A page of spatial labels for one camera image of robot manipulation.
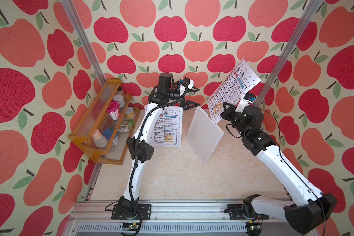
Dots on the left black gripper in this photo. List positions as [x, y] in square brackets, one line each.
[187, 104]

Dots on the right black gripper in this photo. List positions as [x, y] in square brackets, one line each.
[228, 113]

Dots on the paper menu sheet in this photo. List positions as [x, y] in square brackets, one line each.
[168, 126]
[240, 81]

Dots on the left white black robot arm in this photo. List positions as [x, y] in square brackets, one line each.
[140, 148]

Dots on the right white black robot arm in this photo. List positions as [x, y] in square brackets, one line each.
[309, 207]

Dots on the green label snack packet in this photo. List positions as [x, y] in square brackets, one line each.
[126, 126]

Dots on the white lidded jar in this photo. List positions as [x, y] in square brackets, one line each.
[120, 99]

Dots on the magenta lid white cup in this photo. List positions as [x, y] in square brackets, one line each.
[113, 110]

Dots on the blue lid white jar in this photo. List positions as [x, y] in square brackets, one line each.
[108, 133]

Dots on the orange wooden shelf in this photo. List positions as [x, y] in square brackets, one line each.
[95, 117]

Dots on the pink capped clear bottle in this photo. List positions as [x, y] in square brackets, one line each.
[99, 139]

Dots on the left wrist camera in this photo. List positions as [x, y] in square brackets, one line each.
[185, 82]

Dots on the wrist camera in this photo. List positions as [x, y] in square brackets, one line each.
[247, 100]
[185, 82]

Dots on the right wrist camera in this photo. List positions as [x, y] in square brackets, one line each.
[247, 100]

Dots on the left aluminium corner post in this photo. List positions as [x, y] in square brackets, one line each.
[85, 42]

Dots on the aluminium corner post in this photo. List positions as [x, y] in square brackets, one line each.
[85, 42]
[302, 24]

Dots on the right aluminium corner post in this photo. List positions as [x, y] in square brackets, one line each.
[302, 24]

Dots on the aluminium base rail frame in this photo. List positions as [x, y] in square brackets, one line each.
[165, 218]

